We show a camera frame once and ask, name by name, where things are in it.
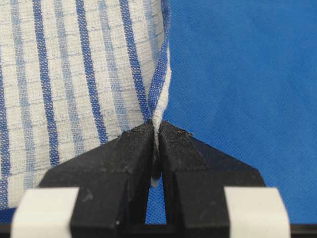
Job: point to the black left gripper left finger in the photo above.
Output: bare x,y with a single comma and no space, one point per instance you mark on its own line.
91,195

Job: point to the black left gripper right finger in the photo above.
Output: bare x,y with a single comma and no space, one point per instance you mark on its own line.
210,194

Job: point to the blue table cloth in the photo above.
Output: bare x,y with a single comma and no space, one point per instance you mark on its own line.
244,80

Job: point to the blue striped white towel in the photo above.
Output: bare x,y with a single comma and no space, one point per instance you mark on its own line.
75,74

